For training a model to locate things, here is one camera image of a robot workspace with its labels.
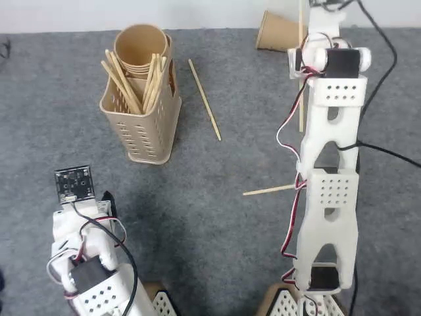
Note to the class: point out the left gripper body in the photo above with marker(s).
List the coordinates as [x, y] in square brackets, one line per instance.
[70, 224]

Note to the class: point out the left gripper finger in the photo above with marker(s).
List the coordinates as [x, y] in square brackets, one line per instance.
[110, 204]

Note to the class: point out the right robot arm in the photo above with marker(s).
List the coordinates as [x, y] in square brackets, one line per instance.
[332, 197]

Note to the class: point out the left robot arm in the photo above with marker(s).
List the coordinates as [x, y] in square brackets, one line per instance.
[98, 293]

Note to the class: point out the beige plastic slotted basket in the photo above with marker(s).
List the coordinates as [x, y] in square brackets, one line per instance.
[149, 138]

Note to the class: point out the wooden chopstick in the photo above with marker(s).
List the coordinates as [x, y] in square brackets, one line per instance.
[160, 84]
[149, 79]
[301, 115]
[122, 80]
[120, 88]
[263, 191]
[204, 98]
[126, 79]
[153, 82]
[156, 84]

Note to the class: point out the brown paper cup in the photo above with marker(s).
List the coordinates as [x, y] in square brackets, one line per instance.
[138, 75]
[136, 71]
[276, 33]
[138, 42]

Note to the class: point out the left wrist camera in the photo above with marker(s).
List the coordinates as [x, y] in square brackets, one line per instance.
[75, 182]

